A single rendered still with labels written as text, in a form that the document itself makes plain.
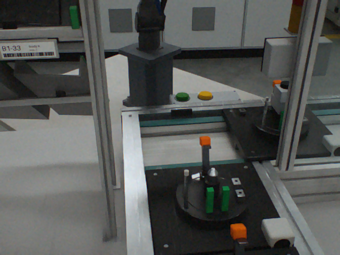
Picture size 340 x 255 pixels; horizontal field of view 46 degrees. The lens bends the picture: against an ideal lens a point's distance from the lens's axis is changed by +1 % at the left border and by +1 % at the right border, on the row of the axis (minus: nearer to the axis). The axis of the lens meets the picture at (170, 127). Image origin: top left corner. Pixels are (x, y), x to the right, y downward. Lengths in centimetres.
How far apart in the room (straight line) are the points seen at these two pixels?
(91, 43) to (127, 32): 335
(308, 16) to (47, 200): 69
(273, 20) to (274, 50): 335
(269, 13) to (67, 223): 346
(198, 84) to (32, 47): 95
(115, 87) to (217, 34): 265
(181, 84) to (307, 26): 82
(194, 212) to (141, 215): 11
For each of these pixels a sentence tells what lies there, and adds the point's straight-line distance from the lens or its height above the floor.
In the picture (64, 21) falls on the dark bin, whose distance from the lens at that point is 69.
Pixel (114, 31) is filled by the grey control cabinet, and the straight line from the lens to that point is 399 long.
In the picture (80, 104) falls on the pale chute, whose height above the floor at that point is 105.
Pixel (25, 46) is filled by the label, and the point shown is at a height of 129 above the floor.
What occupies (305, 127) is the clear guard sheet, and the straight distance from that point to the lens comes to 88.
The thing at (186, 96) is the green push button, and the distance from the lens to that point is 117.
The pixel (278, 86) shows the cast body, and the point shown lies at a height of 109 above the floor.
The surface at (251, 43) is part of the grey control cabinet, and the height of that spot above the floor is 16.
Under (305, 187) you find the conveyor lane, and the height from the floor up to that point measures 91.
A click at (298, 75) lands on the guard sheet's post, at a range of 80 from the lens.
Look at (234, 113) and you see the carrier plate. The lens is 109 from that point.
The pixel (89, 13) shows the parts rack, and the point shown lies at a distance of 63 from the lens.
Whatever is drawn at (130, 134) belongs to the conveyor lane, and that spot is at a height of 95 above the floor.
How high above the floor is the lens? 149
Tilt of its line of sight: 31 degrees down
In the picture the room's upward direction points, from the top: straight up
